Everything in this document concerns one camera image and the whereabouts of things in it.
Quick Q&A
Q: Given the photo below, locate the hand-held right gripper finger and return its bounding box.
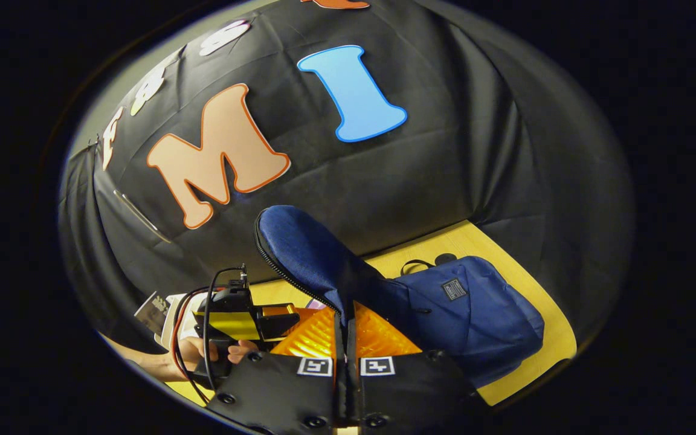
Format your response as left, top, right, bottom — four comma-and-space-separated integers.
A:
205, 302, 349, 435
348, 301, 489, 431

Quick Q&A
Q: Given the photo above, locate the white plastic bookshelf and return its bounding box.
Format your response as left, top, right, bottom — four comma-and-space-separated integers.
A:
161, 294, 211, 350

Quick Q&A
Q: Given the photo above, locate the dark cover book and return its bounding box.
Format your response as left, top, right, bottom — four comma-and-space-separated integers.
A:
134, 291, 172, 337

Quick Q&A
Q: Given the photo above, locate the blue schoolbag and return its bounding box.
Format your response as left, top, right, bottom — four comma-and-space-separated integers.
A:
254, 205, 546, 388

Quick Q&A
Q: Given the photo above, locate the silver metal strip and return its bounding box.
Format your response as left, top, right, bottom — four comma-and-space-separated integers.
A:
112, 190, 172, 243

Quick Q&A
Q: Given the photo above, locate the black backdrop cloth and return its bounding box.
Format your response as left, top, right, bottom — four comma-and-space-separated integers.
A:
58, 0, 636, 357

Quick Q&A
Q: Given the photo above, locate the black cable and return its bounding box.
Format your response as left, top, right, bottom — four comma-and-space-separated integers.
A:
202, 263, 249, 393

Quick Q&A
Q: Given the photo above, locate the red cable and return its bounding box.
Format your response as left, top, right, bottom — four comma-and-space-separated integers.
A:
171, 288, 213, 404

